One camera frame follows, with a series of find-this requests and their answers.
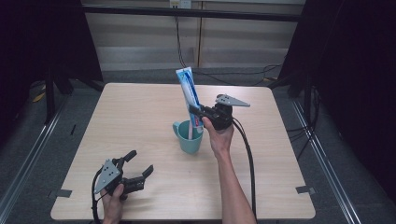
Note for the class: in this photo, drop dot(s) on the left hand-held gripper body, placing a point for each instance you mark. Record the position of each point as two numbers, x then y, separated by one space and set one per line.
107 177

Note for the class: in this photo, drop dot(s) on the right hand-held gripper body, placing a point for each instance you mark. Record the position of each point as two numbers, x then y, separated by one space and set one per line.
221 116

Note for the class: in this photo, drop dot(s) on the blue white toothpaste tube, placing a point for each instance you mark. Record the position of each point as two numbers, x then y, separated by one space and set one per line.
188 88

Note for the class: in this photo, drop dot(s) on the teal cup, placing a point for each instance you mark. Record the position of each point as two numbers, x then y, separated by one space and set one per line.
190 145

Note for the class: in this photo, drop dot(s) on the person's right hand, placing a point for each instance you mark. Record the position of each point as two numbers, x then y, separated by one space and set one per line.
221 140

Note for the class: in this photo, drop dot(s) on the person's left hand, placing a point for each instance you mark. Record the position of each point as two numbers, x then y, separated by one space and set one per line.
112 208

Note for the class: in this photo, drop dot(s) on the grey tape piece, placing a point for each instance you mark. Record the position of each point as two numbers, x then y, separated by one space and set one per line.
60 193
305 189

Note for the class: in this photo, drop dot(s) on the black metal stand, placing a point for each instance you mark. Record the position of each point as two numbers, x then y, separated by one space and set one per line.
49 99
308 99

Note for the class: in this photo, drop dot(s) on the black horizontal bar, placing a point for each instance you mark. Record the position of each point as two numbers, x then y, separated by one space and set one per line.
193 13

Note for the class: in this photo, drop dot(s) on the dark curtain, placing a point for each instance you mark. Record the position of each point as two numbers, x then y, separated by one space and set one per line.
37 40
355 77

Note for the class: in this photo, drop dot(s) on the metal floor rail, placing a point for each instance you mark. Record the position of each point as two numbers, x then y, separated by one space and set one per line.
327 168
31 155

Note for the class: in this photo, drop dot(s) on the white wall outlet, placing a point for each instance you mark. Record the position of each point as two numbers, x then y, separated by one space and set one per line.
180 3

